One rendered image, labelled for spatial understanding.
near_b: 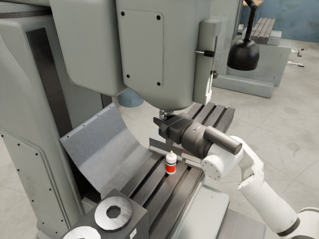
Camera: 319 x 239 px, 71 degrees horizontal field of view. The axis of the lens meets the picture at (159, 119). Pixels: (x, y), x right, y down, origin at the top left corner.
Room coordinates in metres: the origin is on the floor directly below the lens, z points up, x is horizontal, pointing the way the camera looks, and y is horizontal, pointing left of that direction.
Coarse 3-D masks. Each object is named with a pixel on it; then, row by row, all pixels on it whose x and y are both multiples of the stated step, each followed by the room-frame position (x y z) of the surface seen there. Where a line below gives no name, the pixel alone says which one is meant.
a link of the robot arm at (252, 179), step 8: (232, 136) 0.47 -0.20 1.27; (248, 152) 0.42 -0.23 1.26; (248, 160) 0.42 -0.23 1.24; (256, 160) 0.41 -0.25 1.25; (248, 168) 0.41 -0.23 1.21; (256, 168) 0.39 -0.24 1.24; (248, 176) 0.40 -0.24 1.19; (256, 176) 0.37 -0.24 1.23; (240, 184) 0.38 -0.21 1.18; (248, 184) 0.36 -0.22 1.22; (256, 184) 0.35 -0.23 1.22; (248, 192) 0.35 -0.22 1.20
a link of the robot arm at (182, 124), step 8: (184, 112) 0.60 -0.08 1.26; (168, 120) 0.56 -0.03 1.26; (176, 120) 0.56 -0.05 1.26; (184, 120) 0.56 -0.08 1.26; (192, 120) 0.56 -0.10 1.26; (160, 128) 0.54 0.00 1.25; (168, 128) 0.53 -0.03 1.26; (176, 128) 0.52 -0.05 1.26; (184, 128) 0.52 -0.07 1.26; (192, 128) 0.50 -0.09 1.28; (200, 128) 0.50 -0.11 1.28; (168, 136) 0.53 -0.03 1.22; (176, 136) 0.51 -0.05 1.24; (184, 136) 0.49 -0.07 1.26; (192, 136) 0.48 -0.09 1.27; (184, 144) 0.48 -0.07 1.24; (192, 144) 0.46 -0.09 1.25
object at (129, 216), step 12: (120, 192) 0.39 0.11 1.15; (96, 204) 0.35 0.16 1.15; (108, 204) 0.34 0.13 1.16; (120, 204) 0.34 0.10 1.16; (132, 204) 0.35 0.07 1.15; (84, 216) 0.32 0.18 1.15; (96, 216) 0.31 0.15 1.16; (108, 216) 0.32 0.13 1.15; (120, 216) 0.31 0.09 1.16; (132, 216) 0.32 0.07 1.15; (144, 216) 0.32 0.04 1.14; (72, 228) 0.29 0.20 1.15; (84, 228) 0.28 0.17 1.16; (96, 228) 0.29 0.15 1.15; (108, 228) 0.28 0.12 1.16; (120, 228) 0.28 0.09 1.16; (132, 228) 0.29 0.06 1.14; (144, 228) 0.32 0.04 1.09
